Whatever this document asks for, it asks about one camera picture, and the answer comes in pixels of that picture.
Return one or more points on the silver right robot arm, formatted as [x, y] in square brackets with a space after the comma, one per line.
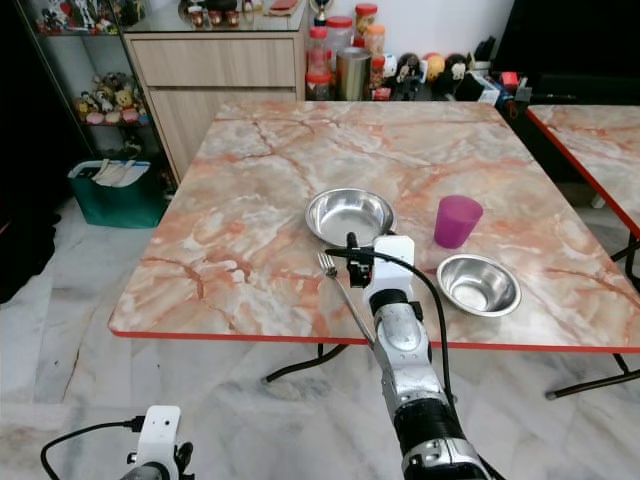
[418, 375]

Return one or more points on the steel fork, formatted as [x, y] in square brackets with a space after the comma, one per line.
[343, 292]

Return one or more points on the large steel bowl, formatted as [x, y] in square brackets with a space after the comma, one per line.
[350, 215]

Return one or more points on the purple plastic cup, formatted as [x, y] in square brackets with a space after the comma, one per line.
[457, 222]

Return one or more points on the small steel bowl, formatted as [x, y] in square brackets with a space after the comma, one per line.
[478, 284]

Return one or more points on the steel canister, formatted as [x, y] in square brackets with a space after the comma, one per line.
[353, 73]

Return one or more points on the red capped plastic bottle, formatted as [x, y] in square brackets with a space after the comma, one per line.
[318, 68]

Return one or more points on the red lidded clear jar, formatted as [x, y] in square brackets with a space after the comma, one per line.
[340, 33]

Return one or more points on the light wooden cabinet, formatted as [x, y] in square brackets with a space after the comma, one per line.
[210, 85]

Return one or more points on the green bag with papers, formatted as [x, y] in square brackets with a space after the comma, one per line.
[118, 200]

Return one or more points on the small trophy cup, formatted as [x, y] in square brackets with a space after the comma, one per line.
[320, 10]

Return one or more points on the black television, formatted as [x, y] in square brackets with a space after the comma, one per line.
[570, 35]

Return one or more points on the glass display shelf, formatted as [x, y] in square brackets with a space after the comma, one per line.
[95, 55]

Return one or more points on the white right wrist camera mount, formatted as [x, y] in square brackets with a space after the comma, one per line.
[392, 262]

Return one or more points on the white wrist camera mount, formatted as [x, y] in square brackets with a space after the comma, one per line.
[392, 262]
[162, 433]

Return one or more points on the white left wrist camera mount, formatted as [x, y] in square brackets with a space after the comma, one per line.
[162, 433]

